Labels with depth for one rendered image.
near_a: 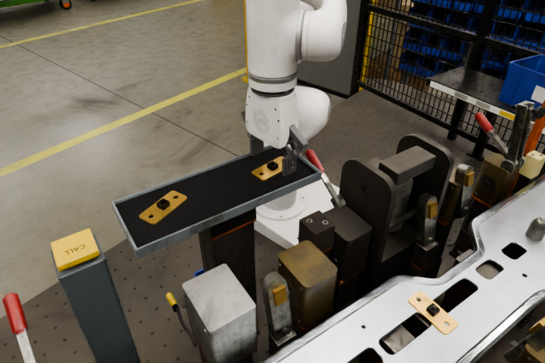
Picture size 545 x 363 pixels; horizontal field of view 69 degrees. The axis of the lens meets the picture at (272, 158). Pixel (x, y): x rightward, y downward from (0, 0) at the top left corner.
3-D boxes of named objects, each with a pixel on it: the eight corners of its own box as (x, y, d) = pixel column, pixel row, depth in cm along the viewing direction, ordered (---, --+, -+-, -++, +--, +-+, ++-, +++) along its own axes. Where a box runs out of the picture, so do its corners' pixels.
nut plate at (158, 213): (153, 225, 66) (152, 220, 65) (138, 217, 68) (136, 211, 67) (188, 198, 72) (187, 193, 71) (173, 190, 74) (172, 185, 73)
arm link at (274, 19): (305, 61, 70) (254, 58, 72) (309, -19, 63) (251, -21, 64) (298, 80, 63) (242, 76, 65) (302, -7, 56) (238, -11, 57)
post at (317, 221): (305, 355, 95) (315, 234, 73) (293, 338, 99) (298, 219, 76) (321, 343, 98) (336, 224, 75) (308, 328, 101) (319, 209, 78)
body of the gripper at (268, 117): (237, 78, 70) (239, 133, 76) (276, 96, 64) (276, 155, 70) (268, 66, 74) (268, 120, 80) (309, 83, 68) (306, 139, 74)
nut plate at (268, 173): (263, 181, 76) (263, 177, 75) (250, 172, 78) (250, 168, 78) (293, 164, 81) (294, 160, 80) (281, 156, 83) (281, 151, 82)
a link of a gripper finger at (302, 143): (273, 113, 71) (272, 139, 75) (305, 132, 67) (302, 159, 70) (278, 112, 72) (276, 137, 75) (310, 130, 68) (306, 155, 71)
